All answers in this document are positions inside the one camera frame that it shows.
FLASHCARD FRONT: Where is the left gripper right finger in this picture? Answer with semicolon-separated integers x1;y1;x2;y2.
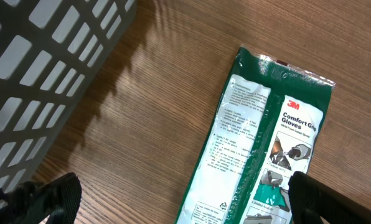
288;171;371;224

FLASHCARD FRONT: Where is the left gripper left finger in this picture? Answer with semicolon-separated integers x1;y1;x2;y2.
0;172;82;224

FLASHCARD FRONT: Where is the green white gloves package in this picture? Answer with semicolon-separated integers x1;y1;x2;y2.
176;47;335;224

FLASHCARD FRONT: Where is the grey plastic mesh basket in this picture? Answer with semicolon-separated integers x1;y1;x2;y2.
0;0;137;192

